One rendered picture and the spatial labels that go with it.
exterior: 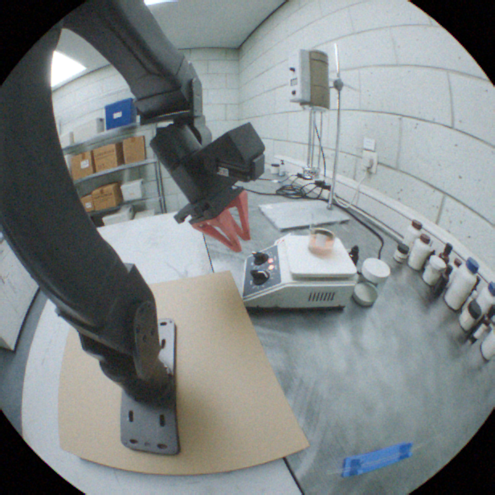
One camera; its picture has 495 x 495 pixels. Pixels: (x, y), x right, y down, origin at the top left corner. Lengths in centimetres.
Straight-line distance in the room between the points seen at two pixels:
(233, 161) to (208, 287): 23
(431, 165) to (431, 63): 40
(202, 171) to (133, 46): 17
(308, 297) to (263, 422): 22
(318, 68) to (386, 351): 74
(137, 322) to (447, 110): 85
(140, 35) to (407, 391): 54
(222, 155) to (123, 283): 15
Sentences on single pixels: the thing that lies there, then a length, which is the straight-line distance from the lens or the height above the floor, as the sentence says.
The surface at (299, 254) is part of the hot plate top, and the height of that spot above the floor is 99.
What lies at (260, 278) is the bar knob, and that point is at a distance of 35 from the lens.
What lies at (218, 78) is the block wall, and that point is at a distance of 275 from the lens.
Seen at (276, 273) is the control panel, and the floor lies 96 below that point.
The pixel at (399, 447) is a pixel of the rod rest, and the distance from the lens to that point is 35.
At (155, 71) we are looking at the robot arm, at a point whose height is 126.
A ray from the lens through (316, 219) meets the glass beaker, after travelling 33.
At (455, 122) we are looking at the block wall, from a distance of 77.
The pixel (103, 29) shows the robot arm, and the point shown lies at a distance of 20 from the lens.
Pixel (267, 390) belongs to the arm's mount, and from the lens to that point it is 25.
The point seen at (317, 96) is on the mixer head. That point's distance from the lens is 68.
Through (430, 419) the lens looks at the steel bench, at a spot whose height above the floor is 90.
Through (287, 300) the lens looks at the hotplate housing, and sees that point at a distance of 35.
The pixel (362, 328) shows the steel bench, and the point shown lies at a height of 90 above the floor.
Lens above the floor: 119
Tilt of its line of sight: 32 degrees down
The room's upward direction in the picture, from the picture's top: straight up
